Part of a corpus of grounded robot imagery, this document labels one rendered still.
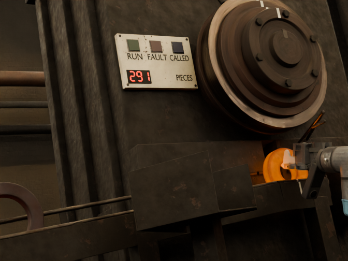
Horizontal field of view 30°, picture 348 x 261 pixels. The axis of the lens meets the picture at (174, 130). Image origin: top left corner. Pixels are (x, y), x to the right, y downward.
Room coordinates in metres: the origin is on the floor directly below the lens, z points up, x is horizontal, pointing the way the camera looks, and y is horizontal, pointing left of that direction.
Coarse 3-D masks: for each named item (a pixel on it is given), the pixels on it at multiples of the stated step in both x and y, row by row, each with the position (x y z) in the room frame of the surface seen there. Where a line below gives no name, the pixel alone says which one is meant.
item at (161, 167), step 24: (144, 168) 1.45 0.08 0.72; (168, 168) 1.42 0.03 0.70; (192, 168) 1.40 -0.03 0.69; (240, 168) 1.63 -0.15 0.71; (144, 192) 1.45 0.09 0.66; (168, 192) 1.43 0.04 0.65; (192, 192) 1.40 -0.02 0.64; (216, 192) 1.66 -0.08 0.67; (240, 192) 1.63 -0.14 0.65; (144, 216) 1.45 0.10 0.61; (168, 216) 1.43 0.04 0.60; (192, 216) 1.41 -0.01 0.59; (216, 216) 1.56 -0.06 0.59; (192, 240) 1.55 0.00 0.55; (216, 240) 1.53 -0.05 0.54
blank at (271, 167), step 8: (272, 152) 2.00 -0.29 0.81; (280, 152) 2.01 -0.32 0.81; (272, 160) 1.99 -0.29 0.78; (280, 160) 2.01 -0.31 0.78; (264, 168) 2.00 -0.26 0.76; (272, 168) 1.99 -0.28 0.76; (264, 176) 2.00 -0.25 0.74; (272, 176) 1.98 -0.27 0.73; (280, 176) 2.00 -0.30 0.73; (296, 176) 2.03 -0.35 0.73; (304, 176) 2.05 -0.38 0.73
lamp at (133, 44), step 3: (129, 42) 1.88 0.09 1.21; (132, 42) 1.89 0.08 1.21; (135, 42) 1.89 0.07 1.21; (129, 45) 1.88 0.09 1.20; (132, 45) 1.89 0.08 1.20; (135, 45) 1.89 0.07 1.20; (138, 45) 1.90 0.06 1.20; (129, 48) 1.88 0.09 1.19; (132, 48) 1.88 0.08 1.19; (135, 48) 1.89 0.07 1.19; (138, 48) 1.90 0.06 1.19
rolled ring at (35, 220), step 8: (0, 184) 1.55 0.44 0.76; (8, 184) 1.56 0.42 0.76; (16, 184) 1.57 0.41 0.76; (0, 192) 1.54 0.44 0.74; (8, 192) 1.55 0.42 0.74; (16, 192) 1.56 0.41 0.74; (24, 192) 1.57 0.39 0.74; (16, 200) 1.59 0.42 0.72; (24, 200) 1.57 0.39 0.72; (32, 200) 1.58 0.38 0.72; (24, 208) 1.60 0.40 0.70; (32, 208) 1.58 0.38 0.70; (40, 208) 1.59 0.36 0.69; (32, 216) 1.58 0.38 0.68; (40, 216) 1.59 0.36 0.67; (32, 224) 1.58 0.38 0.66; (40, 224) 1.59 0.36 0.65
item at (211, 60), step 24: (240, 0) 1.96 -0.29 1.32; (264, 0) 2.01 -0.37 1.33; (216, 24) 1.90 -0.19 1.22; (216, 48) 1.89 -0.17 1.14; (216, 72) 1.88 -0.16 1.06; (216, 96) 1.95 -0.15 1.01; (240, 96) 1.92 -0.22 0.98; (240, 120) 1.98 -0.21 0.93; (264, 120) 1.96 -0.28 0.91; (288, 120) 2.00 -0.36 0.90
